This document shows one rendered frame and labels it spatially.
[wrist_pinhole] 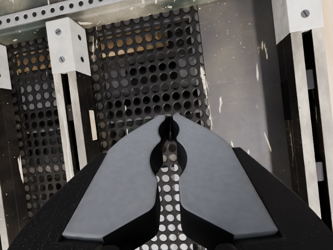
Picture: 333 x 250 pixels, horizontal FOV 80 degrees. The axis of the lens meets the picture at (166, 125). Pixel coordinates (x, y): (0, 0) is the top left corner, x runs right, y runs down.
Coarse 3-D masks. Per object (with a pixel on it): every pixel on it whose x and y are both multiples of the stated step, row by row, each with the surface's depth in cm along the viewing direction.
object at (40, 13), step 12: (72, 0) 48; (84, 0) 48; (96, 0) 47; (108, 0) 47; (120, 0) 46; (24, 12) 50; (36, 12) 50; (48, 12) 49; (60, 12) 49; (72, 12) 48; (0, 24) 51; (12, 24) 51
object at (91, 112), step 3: (90, 111) 52; (93, 111) 53; (90, 114) 52; (93, 114) 53; (90, 117) 52; (93, 117) 53; (90, 120) 52; (93, 120) 53; (93, 123) 53; (93, 126) 53; (93, 129) 52; (93, 132) 52; (96, 132) 54; (93, 135) 52; (96, 135) 54; (93, 138) 52; (96, 138) 53
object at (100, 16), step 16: (0, 0) 52; (16, 0) 51; (32, 0) 50; (48, 0) 50; (64, 0) 49; (128, 0) 46; (144, 0) 46; (160, 0) 46; (176, 0) 46; (192, 0) 47; (208, 0) 48; (64, 16) 49; (80, 16) 49; (96, 16) 49; (112, 16) 50; (128, 16) 50; (0, 32) 52; (16, 32) 52; (32, 32) 52
